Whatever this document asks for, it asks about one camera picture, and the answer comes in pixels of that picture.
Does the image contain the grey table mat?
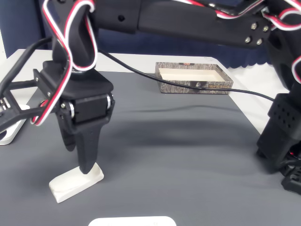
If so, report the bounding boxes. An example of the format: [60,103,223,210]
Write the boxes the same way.
[0,69,301,226]

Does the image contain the black camera cable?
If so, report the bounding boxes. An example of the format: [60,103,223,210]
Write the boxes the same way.
[0,37,277,102]

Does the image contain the white flat rounded device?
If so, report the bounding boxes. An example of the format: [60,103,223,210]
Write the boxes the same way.
[88,216,177,226]

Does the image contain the white block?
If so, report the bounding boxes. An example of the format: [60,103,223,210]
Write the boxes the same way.
[48,162,105,204]

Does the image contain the bark-patterned cardboard box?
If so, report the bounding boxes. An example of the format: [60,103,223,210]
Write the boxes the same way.
[155,62,234,96]

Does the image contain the red white servo cable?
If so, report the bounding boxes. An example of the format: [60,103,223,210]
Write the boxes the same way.
[30,0,98,127]
[183,0,301,83]

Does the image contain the white tray with round recesses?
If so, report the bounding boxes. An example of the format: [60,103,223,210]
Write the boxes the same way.
[0,105,31,146]

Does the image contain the dark blue curtain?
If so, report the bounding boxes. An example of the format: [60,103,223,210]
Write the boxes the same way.
[0,0,301,69]

